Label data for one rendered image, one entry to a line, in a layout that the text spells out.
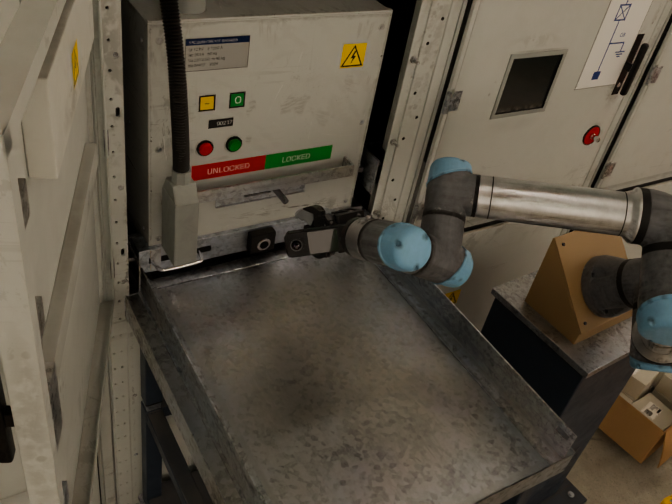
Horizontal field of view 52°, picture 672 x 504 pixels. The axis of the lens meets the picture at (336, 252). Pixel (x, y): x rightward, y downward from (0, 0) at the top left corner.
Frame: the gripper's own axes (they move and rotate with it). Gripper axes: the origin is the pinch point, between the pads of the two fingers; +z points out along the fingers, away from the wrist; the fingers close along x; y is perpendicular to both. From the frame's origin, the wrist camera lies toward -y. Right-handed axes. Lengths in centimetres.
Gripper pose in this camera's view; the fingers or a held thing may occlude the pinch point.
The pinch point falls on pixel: (297, 227)
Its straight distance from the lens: 137.8
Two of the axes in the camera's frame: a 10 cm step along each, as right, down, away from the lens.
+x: -1.1, -9.7, -2.2
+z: -5.2, -1.4, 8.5
